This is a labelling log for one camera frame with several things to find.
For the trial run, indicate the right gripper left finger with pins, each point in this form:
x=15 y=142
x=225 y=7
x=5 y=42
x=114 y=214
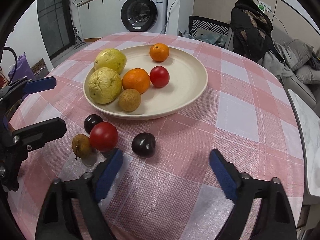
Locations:
x=57 y=219

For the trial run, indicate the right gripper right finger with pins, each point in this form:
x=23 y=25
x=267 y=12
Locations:
x=275 y=219

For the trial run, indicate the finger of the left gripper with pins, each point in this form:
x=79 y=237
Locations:
x=37 y=135
x=22 y=87

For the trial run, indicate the dark cherry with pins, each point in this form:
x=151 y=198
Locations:
x=90 y=121
x=144 y=145

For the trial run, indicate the smooth yellow-green guava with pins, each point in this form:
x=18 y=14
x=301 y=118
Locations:
x=110 y=58

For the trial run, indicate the red cherry tomato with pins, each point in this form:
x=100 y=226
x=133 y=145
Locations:
x=104 y=137
x=159 y=76

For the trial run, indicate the large orange mandarin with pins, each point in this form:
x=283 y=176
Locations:
x=159 y=52

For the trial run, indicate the brown longan with stem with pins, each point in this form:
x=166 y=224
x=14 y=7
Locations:
x=81 y=146

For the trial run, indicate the wrinkled yellow guava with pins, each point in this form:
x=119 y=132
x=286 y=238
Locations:
x=104 y=85

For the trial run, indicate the white marble side table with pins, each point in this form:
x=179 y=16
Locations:
x=308 y=122

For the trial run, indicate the small orange in plate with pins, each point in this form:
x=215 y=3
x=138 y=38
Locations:
x=137 y=79

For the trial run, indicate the grey blanket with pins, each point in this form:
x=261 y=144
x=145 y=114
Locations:
x=278 y=60

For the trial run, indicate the grey sofa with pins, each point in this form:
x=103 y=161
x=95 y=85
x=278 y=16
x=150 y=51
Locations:
x=304 y=80

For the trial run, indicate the cream round plate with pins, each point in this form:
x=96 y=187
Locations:
x=188 y=80

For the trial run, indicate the white washing machine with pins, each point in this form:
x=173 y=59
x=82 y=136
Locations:
x=144 y=15

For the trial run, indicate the grey pillow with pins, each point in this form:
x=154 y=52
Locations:
x=302 y=51

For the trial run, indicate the black jacket on sofa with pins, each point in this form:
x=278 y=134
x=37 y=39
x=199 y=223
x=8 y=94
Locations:
x=251 y=30

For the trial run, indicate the black patterned chair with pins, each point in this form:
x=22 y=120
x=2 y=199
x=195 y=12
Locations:
x=208 y=30

